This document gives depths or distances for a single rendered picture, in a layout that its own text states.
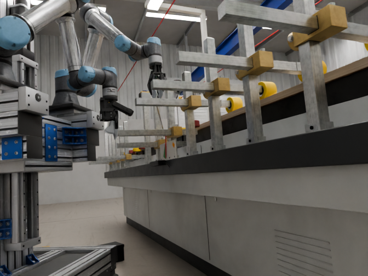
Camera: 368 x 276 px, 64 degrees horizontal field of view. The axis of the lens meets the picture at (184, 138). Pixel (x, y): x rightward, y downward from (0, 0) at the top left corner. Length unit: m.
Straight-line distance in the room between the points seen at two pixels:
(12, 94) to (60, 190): 8.04
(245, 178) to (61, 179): 8.44
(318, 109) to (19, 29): 1.09
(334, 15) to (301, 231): 0.72
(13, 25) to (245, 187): 1.04
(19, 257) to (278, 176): 1.30
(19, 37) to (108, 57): 8.76
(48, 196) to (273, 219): 8.39
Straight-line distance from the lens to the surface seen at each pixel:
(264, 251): 1.36
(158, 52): 1.68
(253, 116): 0.95
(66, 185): 9.26
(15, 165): 1.44
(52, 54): 10.02
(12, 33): 1.34
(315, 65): 0.79
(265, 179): 0.94
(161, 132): 1.56
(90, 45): 1.96
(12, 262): 1.70
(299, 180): 0.83
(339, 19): 0.78
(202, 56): 0.87
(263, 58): 0.94
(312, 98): 0.77
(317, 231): 1.11
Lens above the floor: 0.63
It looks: 7 degrees up
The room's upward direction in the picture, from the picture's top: 4 degrees counter-clockwise
